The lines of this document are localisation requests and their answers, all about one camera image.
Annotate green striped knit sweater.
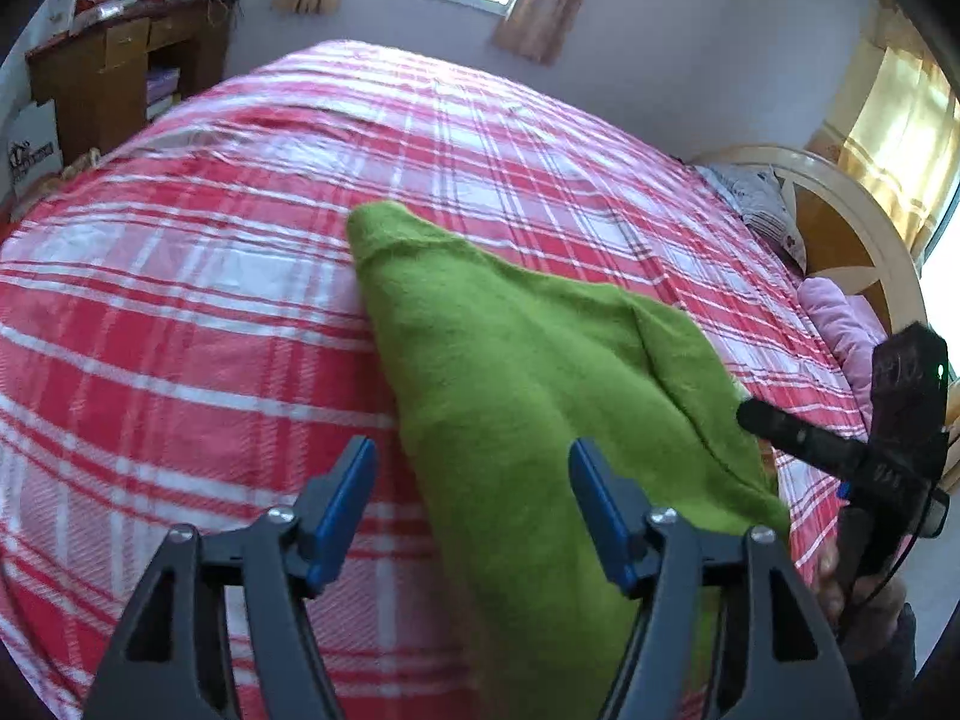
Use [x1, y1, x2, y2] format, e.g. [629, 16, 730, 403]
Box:
[347, 202, 791, 718]

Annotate person's right hand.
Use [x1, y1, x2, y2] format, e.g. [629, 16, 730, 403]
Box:
[814, 539, 907, 660]

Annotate pink blanket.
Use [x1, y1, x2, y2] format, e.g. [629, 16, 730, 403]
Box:
[797, 277, 887, 427]

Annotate wooden bed headboard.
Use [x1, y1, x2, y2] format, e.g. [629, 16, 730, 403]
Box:
[693, 145, 928, 333]

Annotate red plaid bed sheet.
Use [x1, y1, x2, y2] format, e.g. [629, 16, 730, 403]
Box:
[2, 41, 864, 718]

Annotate patterned pillow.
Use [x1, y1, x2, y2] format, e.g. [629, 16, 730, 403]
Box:
[695, 163, 807, 273]

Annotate yellow curtain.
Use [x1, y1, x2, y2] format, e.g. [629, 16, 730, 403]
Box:
[807, 0, 958, 262]

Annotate brown patterned bag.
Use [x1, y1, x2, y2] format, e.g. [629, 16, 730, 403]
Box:
[59, 148, 101, 182]

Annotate white paper bag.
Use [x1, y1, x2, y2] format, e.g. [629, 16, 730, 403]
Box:
[5, 99, 64, 199]

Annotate stacked books in desk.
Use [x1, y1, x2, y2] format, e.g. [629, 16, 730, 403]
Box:
[145, 68, 181, 122]

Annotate wooden desk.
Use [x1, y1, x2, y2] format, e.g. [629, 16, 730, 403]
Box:
[26, 0, 239, 163]

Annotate right beige curtain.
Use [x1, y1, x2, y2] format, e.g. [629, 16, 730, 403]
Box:
[493, 0, 584, 65]

